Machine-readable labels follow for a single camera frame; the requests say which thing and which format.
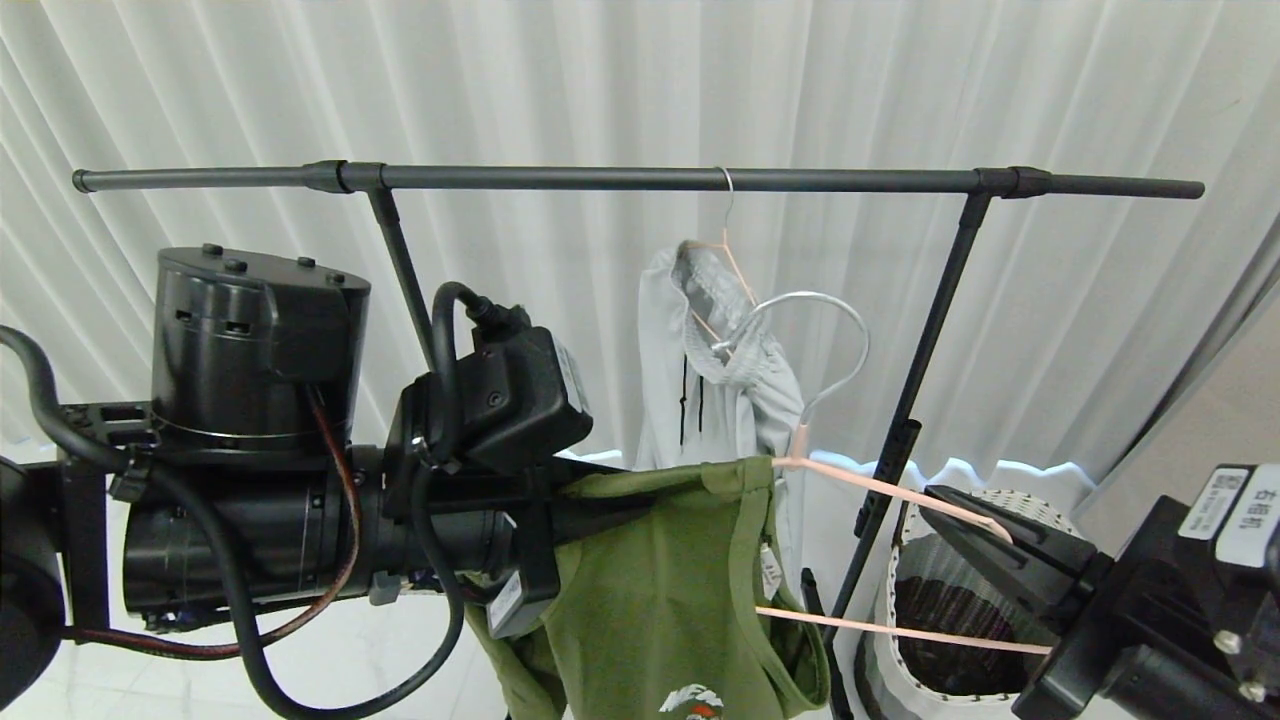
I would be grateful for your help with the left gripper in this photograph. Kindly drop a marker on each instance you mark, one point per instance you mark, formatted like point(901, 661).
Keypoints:
point(450, 550)

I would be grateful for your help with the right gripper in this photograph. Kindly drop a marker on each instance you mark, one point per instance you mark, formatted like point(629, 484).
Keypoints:
point(1080, 690)

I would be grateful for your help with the pink clothes hanger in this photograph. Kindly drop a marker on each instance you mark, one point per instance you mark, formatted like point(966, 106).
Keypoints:
point(737, 270)
point(900, 490)

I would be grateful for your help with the green garment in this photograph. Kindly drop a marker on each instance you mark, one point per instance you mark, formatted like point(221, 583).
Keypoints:
point(650, 600)

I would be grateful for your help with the pale grey shorts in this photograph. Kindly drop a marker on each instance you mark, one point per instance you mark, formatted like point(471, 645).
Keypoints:
point(660, 400)

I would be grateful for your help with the white laundry basket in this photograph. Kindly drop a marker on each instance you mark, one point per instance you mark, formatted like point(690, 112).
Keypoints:
point(950, 610)

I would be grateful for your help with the black clothes rack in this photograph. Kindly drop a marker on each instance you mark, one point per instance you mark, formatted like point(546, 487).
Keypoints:
point(600, 178)

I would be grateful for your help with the white curtain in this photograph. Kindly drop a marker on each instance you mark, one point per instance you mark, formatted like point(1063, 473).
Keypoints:
point(600, 80)

